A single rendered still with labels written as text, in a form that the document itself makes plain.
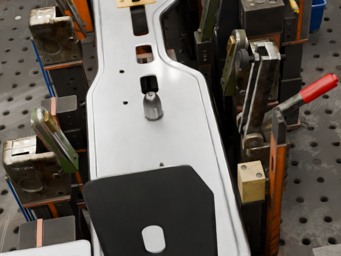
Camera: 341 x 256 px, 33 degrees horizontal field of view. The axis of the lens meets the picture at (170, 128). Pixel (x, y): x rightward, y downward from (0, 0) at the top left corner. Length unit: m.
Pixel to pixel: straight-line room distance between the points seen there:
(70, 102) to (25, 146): 0.16
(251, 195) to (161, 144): 0.19
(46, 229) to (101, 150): 0.16
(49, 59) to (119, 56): 0.18
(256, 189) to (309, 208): 0.41
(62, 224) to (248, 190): 0.29
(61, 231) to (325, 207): 0.58
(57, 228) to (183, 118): 0.28
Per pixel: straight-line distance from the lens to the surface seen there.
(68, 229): 0.91
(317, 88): 0.85
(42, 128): 0.89
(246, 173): 0.83
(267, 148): 0.88
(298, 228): 1.21
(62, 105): 1.07
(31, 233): 0.93
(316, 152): 1.33
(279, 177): 0.79
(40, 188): 1.00
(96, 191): 0.51
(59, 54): 1.23
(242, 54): 0.77
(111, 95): 1.05
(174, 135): 0.97
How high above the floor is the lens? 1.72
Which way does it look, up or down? 48 degrees down
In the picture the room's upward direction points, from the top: 8 degrees counter-clockwise
